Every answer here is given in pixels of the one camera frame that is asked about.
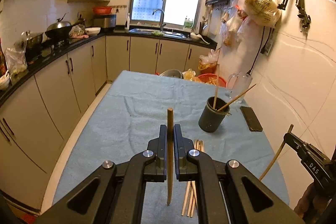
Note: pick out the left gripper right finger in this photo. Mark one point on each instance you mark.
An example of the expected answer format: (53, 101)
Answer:
(226, 191)

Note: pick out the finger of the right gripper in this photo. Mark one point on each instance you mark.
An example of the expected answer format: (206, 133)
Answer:
(296, 143)

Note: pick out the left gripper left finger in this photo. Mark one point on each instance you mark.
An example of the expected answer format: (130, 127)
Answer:
(113, 193)

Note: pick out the wooden chopstick thick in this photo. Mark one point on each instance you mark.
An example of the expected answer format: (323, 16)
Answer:
(170, 154)

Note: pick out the lower kitchen cabinets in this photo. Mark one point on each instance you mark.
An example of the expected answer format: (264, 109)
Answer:
(40, 112)

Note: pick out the right hand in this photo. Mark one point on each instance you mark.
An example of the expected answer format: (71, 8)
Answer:
(311, 205)

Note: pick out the black smartphone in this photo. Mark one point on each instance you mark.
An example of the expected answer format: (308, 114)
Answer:
(251, 119)

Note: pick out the dark utensil holder cup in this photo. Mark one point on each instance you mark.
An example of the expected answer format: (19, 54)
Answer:
(212, 117)

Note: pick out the clear glass pitcher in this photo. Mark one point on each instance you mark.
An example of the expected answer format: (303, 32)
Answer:
(237, 83)

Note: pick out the red bucket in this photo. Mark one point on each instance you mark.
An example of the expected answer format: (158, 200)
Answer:
(212, 79)

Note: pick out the yellow plastic bag hanging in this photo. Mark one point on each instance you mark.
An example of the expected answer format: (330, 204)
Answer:
(263, 12)

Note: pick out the white bowl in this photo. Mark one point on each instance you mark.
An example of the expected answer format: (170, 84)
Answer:
(92, 31)

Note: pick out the black wok with lid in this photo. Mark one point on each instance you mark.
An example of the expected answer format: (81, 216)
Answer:
(60, 29)

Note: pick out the steel toaster box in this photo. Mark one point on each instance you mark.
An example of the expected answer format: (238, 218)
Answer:
(105, 21)

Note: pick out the green detergent bottle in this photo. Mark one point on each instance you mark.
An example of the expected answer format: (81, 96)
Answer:
(188, 23)

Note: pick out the steel cooking pot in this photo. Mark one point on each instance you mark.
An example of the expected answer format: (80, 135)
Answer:
(32, 40)

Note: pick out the sink faucet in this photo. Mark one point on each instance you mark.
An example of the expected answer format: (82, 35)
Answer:
(161, 21)

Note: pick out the red basin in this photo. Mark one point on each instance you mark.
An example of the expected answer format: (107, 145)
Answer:
(102, 10)

